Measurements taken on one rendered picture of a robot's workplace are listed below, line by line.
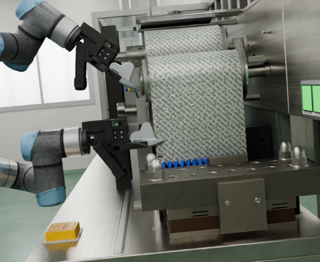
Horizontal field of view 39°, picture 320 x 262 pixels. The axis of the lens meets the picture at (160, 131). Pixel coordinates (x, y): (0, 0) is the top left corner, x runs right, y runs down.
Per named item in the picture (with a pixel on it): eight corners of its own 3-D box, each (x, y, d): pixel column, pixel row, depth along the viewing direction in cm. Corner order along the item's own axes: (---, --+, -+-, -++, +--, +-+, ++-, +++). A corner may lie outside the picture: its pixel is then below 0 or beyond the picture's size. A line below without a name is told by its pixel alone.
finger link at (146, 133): (165, 121, 111) (128, 125, 111) (167, 145, 112) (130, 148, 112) (164, 120, 115) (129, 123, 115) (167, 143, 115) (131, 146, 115)
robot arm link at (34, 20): (20, 17, 120) (35, -10, 118) (54, 41, 121) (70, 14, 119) (8, 19, 113) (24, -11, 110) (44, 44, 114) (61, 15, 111)
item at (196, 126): (157, 169, 116) (151, 98, 114) (247, 160, 117) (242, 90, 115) (157, 169, 116) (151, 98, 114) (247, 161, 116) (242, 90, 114)
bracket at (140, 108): (133, 205, 129) (122, 99, 126) (155, 202, 129) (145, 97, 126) (132, 210, 124) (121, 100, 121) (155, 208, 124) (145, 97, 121)
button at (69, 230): (52, 232, 110) (51, 223, 110) (80, 230, 110) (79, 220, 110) (45, 243, 103) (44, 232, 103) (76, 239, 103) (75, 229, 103)
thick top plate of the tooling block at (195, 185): (142, 193, 113) (140, 170, 112) (299, 178, 114) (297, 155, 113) (142, 211, 97) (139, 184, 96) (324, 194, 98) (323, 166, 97)
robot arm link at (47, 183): (52, 196, 124) (48, 157, 123) (73, 202, 116) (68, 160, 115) (26, 203, 119) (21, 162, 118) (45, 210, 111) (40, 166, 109)
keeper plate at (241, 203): (220, 231, 98) (215, 181, 97) (265, 226, 98) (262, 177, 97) (222, 234, 95) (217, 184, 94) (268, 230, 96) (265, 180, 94)
